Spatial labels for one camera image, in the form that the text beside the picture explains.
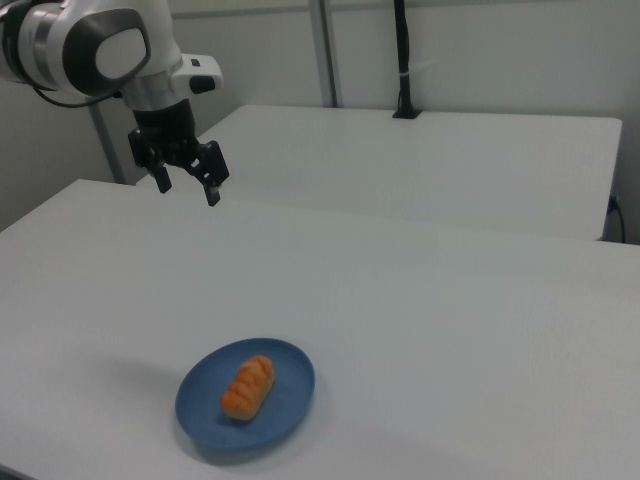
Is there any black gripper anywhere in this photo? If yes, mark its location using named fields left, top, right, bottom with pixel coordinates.
left=127, top=98, right=232, bottom=209

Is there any orange braided bread loaf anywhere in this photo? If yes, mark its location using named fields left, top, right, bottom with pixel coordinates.
left=220, top=355, right=277, bottom=422

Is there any white side table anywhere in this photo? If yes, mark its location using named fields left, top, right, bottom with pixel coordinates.
left=135, top=103, right=624, bottom=242

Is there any blue round plate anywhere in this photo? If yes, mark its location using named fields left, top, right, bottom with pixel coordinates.
left=174, top=338, right=317, bottom=448

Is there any grey partition post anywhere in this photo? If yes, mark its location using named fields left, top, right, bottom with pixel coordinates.
left=309, top=0, right=347, bottom=109
left=88, top=97, right=127, bottom=186

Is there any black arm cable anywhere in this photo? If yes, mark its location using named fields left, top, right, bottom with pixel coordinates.
left=29, top=84, right=124, bottom=109

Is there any black camera stand pole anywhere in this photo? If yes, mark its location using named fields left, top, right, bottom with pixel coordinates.
left=391, top=0, right=422, bottom=120

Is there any black power cable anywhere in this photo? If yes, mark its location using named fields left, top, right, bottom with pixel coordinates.
left=610, top=195, right=628, bottom=242

